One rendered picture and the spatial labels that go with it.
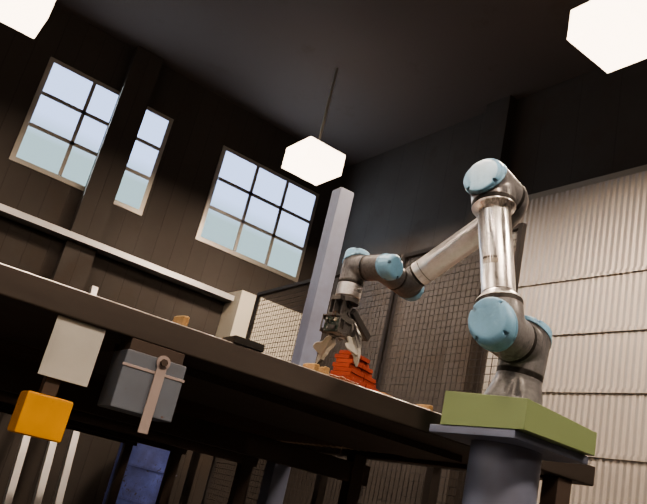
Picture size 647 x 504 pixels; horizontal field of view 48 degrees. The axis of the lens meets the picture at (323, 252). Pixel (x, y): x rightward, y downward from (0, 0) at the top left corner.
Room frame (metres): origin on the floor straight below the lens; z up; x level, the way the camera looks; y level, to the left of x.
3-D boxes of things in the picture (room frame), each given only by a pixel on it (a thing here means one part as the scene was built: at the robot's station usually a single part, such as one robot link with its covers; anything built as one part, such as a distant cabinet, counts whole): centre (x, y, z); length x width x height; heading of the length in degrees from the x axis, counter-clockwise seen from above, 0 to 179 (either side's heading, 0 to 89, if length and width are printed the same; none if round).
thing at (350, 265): (2.05, -0.10, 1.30); 0.09 x 0.08 x 0.11; 45
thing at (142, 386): (1.56, 0.30, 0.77); 0.14 x 0.11 x 0.18; 118
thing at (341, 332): (2.05, -0.10, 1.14); 0.09 x 0.08 x 0.12; 135
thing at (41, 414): (1.48, 0.46, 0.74); 0.09 x 0.08 x 0.24; 118
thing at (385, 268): (2.00, -0.19, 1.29); 0.11 x 0.11 x 0.08; 45
